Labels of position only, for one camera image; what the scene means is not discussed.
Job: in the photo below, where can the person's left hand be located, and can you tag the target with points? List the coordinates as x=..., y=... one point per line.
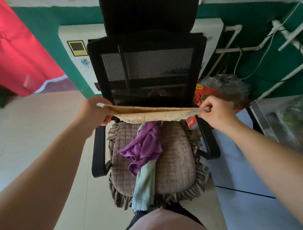
x=91, y=112

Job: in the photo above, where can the person's right hand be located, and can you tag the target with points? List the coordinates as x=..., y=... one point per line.
x=220, y=113

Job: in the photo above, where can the person's left thumb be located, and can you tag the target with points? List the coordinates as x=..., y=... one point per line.
x=107, y=120

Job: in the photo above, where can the person's right thumb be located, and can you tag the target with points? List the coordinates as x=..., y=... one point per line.
x=205, y=109

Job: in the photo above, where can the beige quilted cloth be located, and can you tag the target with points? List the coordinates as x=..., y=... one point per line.
x=153, y=113

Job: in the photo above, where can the person's left forearm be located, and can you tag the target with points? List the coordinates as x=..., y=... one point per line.
x=45, y=180

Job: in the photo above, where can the person's right forearm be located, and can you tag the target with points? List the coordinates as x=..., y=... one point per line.
x=272, y=158

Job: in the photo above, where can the red printed package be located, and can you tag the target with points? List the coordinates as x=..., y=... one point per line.
x=206, y=92

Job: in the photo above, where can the clear plastic bag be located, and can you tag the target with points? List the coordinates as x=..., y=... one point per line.
x=227, y=85

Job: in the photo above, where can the purple cloth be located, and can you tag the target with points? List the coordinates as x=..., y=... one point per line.
x=146, y=147

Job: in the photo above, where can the brown quilted seat cushion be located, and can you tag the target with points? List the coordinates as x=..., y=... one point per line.
x=177, y=161

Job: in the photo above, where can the white plastic pipe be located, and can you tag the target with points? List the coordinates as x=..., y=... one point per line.
x=228, y=45
x=290, y=35
x=281, y=80
x=265, y=41

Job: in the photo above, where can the metal glass cabinet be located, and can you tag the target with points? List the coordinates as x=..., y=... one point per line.
x=279, y=118

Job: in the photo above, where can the light green cloth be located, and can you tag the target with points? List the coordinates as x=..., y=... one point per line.
x=144, y=187

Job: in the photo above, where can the black mesh office chair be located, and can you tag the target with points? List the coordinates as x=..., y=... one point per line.
x=151, y=42

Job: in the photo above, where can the red fabric curtain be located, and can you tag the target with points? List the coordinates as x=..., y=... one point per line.
x=21, y=52

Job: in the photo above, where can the white wall appliance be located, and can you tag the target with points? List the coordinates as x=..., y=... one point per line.
x=71, y=33

